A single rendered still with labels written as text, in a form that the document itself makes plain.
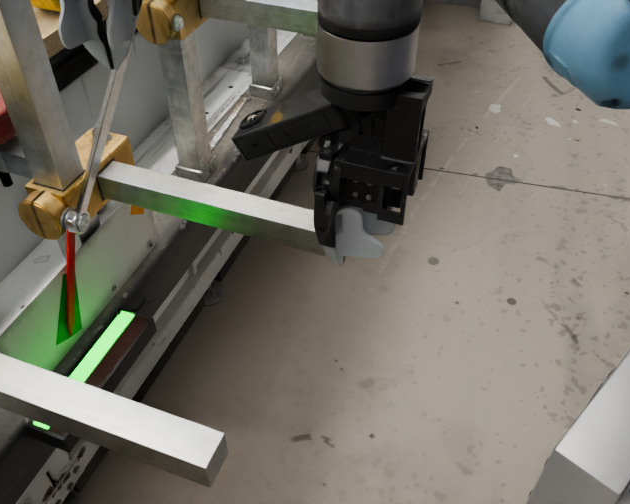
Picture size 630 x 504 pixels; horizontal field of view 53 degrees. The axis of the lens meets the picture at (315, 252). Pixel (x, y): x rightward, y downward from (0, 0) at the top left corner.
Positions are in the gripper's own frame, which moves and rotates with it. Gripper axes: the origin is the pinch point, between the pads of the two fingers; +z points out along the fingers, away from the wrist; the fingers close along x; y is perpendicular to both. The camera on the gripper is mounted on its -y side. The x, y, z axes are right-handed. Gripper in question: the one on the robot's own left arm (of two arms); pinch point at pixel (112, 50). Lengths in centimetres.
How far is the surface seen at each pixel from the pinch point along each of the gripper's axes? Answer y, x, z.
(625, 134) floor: -141, 127, 101
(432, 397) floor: -31, 45, 101
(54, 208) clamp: 4.1, -8.0, 14.7
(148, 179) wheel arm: -0.9, 0.3, 14.9
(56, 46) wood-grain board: -26.7, -16.7, 12.8
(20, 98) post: 1.9, -8.6, 3.7
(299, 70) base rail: -55, 14, 31
